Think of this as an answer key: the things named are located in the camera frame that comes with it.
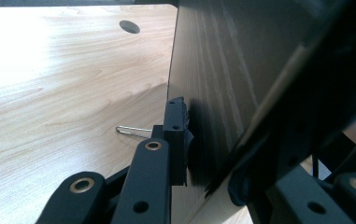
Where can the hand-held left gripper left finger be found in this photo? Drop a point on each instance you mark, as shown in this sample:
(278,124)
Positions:
(175,140)

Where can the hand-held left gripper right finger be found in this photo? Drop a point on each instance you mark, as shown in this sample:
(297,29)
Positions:
(253,174)

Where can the panda picture board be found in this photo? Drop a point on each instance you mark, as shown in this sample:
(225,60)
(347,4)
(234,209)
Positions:
(228,77)

